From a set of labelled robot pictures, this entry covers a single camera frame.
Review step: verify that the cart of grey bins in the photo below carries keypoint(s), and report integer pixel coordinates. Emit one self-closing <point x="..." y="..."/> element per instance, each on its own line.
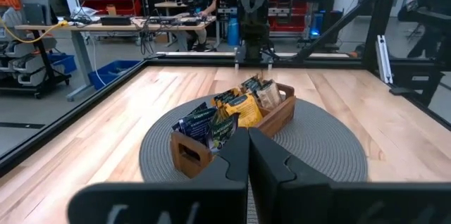
<point x="31" y="62"/>

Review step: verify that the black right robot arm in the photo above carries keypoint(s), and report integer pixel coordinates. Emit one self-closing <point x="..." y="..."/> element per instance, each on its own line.
<point x="254" y="44"/>

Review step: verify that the wooden top workbench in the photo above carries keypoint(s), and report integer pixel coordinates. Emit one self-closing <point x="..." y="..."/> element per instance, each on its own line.
<point x="105" y="26"/>

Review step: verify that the white aluminium bar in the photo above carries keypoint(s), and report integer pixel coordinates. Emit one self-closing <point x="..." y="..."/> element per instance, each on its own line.
<point x="384" y="58"/>

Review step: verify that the grey round woven placemat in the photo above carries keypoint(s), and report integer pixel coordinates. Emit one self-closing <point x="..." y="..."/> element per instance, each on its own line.
<point x="317" y="146"/>

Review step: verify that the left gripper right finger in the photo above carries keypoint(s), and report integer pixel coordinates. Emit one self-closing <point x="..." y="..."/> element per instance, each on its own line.
<point x="303" y="196"/>

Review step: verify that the blue storage bin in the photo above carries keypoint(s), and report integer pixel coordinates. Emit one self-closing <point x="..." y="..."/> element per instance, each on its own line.
<point x="63" y="62"/>
<point x="112" y="72"/>

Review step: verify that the wooden tea organizer box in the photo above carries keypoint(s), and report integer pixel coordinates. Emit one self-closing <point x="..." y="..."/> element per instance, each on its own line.
<point x="278" y="115"/>

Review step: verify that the orange mango tea packet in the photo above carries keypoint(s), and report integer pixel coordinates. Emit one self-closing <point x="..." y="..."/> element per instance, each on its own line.
<point x="245" y="111"/>
<point x="225" y="97"/>

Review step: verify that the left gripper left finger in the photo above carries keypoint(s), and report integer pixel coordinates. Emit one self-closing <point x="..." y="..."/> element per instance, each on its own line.
<point x="197" y="196"/>

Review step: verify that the tan brown tea packet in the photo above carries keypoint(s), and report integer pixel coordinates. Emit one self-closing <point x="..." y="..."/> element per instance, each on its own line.
<point x="269" y="95"/>
<point x="252" y="84"/>

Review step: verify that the black aluminium table frame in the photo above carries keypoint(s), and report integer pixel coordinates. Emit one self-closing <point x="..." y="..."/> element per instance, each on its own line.
<point x="380" y="12"/>

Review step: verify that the dark blue tea packet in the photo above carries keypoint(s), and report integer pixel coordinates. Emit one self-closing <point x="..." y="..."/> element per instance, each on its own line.
<point x="188" y="116"/>
<point x="195" y="127"/>

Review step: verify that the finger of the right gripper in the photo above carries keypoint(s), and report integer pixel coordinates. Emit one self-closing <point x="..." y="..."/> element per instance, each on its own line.
<point x="245" y="11"/>
<point x="261" y="11"/>

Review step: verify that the blue cylinder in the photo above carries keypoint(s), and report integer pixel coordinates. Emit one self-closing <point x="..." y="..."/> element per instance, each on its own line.
<point x="233" y="32"/>

